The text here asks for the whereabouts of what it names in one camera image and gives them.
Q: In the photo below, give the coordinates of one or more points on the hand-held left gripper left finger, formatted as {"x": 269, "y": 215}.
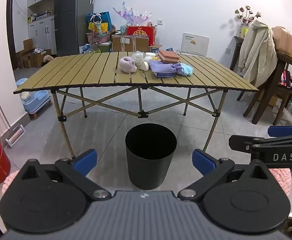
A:
{"x": 85, "y": 161}

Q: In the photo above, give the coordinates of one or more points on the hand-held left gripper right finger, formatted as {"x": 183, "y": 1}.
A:
{"x": 203, "y": 160}

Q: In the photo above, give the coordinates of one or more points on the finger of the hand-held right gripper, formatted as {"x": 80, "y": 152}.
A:
{"x": 281, "y": 130}
{"x": 241, "y": 143}

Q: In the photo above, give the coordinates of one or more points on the black trash bin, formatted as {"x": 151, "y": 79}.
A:
{"x": 148, "y": 172}

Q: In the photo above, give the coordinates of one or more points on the light blue plush toy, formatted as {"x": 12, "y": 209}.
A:
{"x": 187, "y": 69}

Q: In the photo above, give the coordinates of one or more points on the purple satin pouch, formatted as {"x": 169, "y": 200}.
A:
{"x": 161, "y": 67}

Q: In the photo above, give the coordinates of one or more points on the purple fuzzy slipper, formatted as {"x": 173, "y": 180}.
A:
{"x": 128, "y": 65}

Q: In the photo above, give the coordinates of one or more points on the pink striped sponge block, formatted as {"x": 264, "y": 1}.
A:
{"x": 168, "y": 56}

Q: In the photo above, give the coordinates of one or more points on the dark wooden chair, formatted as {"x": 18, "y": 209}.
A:
{"x": 268, "y": 92}

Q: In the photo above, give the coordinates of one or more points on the light blue pet feeder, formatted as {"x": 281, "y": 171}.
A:
{"x": 35, "y": 102}

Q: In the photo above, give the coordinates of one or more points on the cream hooded jacket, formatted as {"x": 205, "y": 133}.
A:
{"x": 257, "y": 50}

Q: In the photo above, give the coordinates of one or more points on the tan folding camping table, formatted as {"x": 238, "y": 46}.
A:
{"x": 85, "y": 72}

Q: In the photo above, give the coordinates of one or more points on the peach bag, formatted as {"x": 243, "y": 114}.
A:
{"x": 283, "y": 40}

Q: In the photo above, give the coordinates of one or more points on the dark wooden table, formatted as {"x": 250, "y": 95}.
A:
{"x": 236, "y": 47}

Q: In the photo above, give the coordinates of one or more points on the blue plastic basin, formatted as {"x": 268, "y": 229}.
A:
{"x": 21, "y": 82}

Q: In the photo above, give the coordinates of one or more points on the yellow vase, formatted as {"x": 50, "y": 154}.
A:
{"x": 244, "y": 31}

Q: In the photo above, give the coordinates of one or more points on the beige plush toy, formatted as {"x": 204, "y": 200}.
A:
{"x": 48, "y": 58}

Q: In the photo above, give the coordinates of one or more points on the yellow white plush slipper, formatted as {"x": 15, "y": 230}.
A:
{"x": 144, "y": 65}

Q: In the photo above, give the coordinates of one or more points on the white blue plastic bag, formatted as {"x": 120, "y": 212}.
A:
{"x": 85, "y": 48}

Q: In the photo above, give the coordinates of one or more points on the green storage box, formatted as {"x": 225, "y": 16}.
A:
{"x": 103, "y": 47}

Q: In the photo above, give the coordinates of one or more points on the open cardboard boxes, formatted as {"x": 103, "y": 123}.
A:
{"x": 35, "y": 57}

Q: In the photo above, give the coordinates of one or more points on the clear plastic bag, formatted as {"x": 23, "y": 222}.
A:
{"x": 137, "y": 56}

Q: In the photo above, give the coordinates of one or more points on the dried flower bunch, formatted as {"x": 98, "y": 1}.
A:
{"x": 247, "y": 13}

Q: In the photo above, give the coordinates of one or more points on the pink storage basket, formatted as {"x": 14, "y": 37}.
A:
{"x": 95, "y": 38}

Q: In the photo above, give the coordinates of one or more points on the taped cardboard box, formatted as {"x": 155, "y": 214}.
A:
{"x": 126, "y": 43}

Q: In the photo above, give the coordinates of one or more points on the teal gift bag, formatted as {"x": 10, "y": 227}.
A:
{"x": 124, "y": 29}

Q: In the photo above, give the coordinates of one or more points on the white kitchen cabinet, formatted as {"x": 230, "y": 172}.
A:
{"x": 42, "y": 30}

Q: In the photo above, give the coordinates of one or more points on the red gift box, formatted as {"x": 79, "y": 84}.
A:
{"x": 141, "y": 33}

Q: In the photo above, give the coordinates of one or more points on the blue gift bag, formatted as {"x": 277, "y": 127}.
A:
{"x": 104, "y": 17}

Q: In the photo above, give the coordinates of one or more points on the dark grey refrigerator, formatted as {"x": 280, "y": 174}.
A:
{"x": 65, "y": 17}

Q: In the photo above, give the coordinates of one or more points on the dark wooden door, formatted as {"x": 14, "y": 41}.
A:
{"x": 10, "y": 30}

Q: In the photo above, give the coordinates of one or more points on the row of small bottles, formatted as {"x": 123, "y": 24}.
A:
{"x": 40, "y": 16}

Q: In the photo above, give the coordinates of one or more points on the iridescent bouquet wrap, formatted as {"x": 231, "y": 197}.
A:
{"x": 132, "y": 15}

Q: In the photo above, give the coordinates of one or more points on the white wall socket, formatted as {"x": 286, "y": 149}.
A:
{"x": 228, "y": 50}
{"x": 160, "y": 21}

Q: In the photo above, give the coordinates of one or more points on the white wall panel heater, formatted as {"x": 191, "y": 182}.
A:
{"x": 194, "y": 45}

